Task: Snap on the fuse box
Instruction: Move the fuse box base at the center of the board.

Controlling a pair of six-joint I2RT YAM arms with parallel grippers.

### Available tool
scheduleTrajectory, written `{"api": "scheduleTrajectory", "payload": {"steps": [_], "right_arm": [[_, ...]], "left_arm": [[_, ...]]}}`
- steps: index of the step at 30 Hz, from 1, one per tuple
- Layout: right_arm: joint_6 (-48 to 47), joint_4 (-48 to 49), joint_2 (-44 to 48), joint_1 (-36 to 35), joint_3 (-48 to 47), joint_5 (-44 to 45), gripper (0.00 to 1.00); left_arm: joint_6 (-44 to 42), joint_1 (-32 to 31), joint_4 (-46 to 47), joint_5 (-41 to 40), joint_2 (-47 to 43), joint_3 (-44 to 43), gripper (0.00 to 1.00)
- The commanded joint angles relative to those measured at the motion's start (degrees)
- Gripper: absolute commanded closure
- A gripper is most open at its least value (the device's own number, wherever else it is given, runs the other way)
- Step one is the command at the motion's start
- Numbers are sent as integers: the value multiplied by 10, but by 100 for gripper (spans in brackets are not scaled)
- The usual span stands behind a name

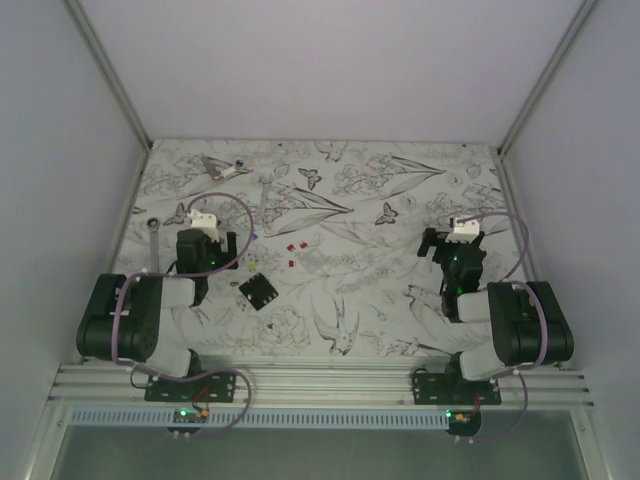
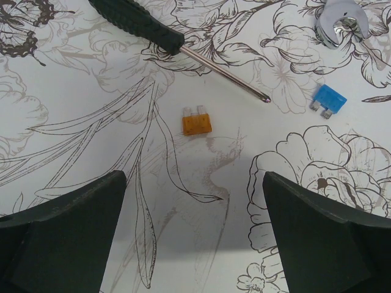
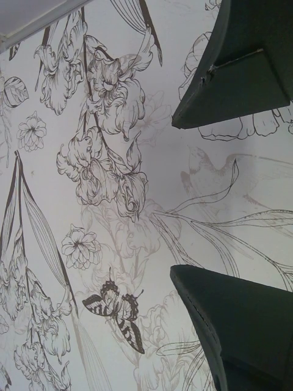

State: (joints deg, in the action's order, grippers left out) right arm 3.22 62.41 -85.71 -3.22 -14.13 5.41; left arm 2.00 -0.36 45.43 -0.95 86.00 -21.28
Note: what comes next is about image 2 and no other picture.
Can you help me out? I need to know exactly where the black handled screwdriver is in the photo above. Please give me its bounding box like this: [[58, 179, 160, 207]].
[[89, 0, 271, 103]]

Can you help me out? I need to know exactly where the blue blade fuse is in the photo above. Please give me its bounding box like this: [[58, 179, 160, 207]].
[[310, 84, 347, 119]]

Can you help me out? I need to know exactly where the orange blade fuse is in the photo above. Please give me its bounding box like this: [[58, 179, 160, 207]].
[[181, 105, 213, 136]]

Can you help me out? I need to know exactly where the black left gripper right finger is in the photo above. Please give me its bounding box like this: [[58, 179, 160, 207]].
[[263, 172, 390, 292]]

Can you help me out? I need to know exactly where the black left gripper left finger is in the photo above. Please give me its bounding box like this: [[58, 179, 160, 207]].
[[1, 170, 126, 293]]

